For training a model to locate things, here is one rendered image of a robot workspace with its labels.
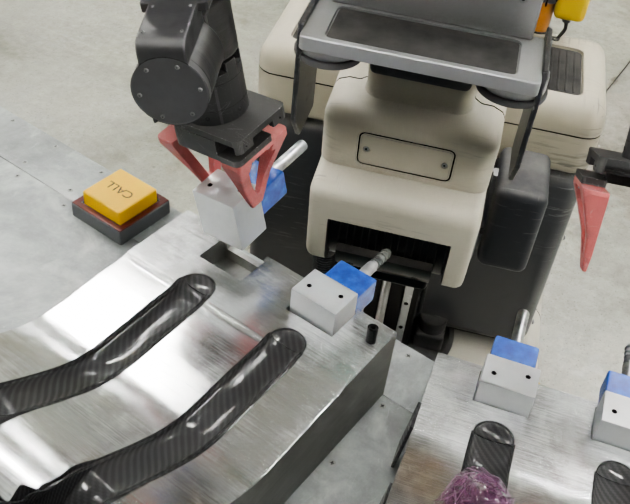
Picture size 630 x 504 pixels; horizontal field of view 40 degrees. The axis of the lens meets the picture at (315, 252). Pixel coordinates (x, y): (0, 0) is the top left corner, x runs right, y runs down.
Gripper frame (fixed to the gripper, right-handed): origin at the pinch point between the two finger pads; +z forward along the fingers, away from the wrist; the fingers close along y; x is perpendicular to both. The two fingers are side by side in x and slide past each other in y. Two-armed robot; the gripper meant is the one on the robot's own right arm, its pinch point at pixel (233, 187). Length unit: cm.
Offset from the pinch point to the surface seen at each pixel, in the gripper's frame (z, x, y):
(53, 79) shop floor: 90, 86, -166
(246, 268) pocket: 10.9, -0.1, -0.6
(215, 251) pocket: 8.8, -1.3, -3.3
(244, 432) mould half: 8.3, -16.5, 13.3
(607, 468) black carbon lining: 17.3, 1.7, 37.6
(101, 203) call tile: 11.1, -0.5, -21.7
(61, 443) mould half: 1.7, -27.4, 6.0
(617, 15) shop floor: 131, 264, -54
